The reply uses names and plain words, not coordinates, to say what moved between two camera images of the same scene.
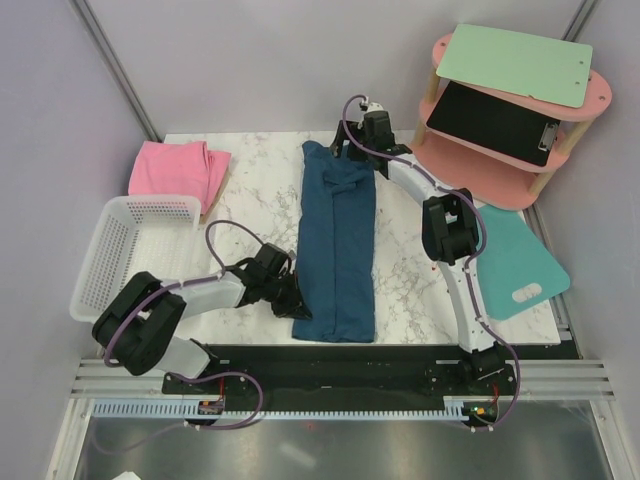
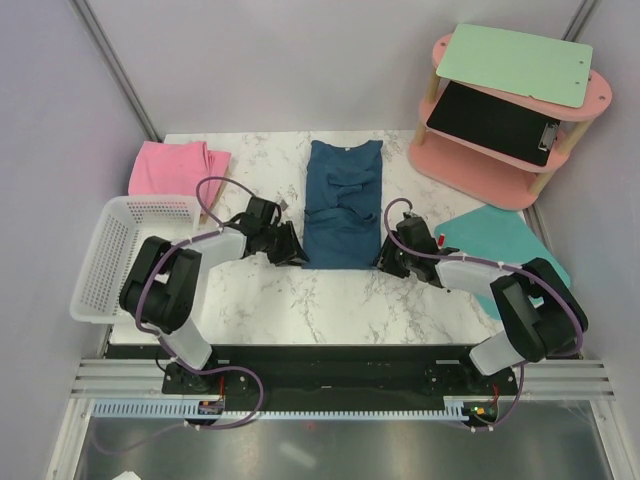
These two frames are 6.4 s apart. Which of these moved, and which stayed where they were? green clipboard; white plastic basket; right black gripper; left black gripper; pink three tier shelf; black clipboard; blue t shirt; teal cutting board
Moved: right black gripper; blue t shirt; left black gripper
Stayed: teal cutting board; pink three tier shelf; green clipboard; black clipboard; white plastic basket
